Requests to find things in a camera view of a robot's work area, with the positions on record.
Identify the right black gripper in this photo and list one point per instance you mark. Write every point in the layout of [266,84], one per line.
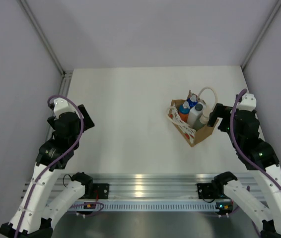
[220,111]

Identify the right aluminium frame post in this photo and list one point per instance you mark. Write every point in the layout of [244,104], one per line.
[262,32]

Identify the white bottle grey cap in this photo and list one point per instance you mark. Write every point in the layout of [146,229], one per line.
[195,113]

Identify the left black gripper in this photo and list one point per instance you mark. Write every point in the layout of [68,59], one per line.
[88,123]

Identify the orange bottle blue cap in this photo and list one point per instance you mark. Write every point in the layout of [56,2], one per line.
[192,100]

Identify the right black mount plate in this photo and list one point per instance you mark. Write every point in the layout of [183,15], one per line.
[206,191]

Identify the left black mount plate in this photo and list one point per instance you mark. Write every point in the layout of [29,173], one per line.
[100,191]

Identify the left aluminium frame post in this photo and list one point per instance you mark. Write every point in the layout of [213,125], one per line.
[25,7]

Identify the orange blue spray bottle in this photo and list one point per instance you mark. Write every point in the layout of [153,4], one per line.
[184,110]

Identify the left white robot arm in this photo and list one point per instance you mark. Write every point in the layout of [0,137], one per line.
[36,217]

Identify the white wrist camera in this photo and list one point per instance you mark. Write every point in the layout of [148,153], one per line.
[247,103]
[62,106]

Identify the brown canvas bag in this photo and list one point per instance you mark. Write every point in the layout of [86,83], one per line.
[192,136]

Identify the aluminium frame post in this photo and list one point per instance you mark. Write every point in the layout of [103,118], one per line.
[25,7]
[262,32]

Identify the black mount plate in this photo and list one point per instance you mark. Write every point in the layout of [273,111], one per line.
[100,191]
[206,191]

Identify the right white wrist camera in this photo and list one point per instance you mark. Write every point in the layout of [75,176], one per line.
[247,103]

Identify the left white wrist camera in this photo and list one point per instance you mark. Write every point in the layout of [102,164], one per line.
[62,106]

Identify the grey slotted cable duct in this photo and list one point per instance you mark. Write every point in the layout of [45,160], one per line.
[154,206]

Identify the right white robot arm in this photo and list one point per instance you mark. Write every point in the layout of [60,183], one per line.
[261,162]

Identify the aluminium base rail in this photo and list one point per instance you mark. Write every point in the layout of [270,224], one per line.
[153,187]

